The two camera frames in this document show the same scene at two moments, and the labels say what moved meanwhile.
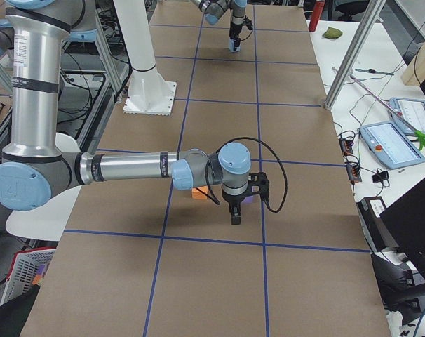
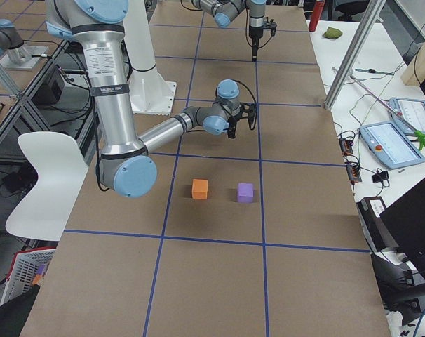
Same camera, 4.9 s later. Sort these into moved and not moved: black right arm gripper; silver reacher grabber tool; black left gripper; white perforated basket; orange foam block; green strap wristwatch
Moved: black left gripper; black right arm gripper
Not moved: silver reacher grabber tool; white perforated basket; orange foam block; green strap wristwatch
